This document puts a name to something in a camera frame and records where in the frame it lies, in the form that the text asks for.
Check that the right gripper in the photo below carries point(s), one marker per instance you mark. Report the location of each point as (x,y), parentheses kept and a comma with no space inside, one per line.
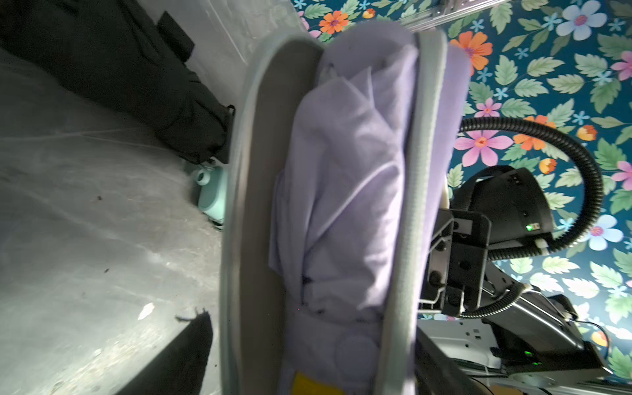
(453,281)

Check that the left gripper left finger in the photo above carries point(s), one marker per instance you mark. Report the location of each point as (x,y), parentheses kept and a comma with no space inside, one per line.
(179,368)

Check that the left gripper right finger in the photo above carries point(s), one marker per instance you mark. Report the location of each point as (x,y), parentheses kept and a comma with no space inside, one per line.
(437,374)

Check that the lilac umbrella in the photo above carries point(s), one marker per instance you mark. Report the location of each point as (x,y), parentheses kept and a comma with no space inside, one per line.
(337,207)

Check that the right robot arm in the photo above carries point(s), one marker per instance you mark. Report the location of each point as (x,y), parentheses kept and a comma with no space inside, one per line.
(508,326)

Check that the mint green folded umbrella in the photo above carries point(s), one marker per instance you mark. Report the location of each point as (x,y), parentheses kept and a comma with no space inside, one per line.
(211,201)

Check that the black folded umbrella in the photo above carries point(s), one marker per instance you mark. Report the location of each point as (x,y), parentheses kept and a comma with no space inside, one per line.
(113,53)

